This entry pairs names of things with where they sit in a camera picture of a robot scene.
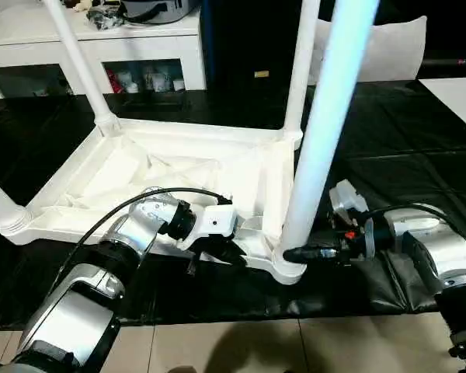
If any dark clutter pile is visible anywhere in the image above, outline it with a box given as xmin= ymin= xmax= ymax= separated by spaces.
xmin=85 ymin=7 xmax=121 ymax=31

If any black cabinet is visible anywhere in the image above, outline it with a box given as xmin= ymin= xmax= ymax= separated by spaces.
xmin=198 ymin=0 xmax=308 ymax=94

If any white cabinet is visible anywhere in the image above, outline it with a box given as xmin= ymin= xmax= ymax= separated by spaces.
xmin=0 ymin=7 xmax=207 ymax=100

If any white plastic table leg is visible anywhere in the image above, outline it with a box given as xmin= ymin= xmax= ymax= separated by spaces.
xmin=0 ymin=173 xmax=32 ymax=234
xmin=44 ymin=0 xmax=121 ymax=137
xmin=282 ymin=0 xmax=320 ymax=135
xmin=281 ymin=0 xmax=381 ymax=253

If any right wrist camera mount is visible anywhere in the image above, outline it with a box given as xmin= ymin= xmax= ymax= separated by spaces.
xmin=329 ymin=179 xmax=376 ymax=261

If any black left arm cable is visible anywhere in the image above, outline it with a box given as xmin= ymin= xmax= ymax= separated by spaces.
xmin=60 ymin=187 xmax=234 ymax=281

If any dark bag on cabinet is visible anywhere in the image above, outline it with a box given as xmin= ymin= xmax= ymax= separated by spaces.
xmin=120 ymin=0 xmax=201 ymax=24

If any grey cushion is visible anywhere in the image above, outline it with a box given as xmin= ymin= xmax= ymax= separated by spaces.
xmin=310 ymin=15 xmax=428 ymax=83

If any black mat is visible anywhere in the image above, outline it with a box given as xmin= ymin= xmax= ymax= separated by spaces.
xmin=0 ymin=79 xmax=466 ymax=331

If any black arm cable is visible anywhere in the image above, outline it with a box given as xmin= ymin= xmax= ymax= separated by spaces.
xmin=356 ymin=204 xmax=466 ymax=253
xmin=60 ymin=187 xmax=234 ymax=281

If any white flat board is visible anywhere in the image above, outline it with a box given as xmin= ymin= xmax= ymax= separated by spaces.
xmin=417 ymin=77 xmax=466 ymax=138

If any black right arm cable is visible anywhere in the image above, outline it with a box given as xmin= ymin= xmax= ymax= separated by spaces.
xmin=356 ymin=204 xmax=466 ymax=253

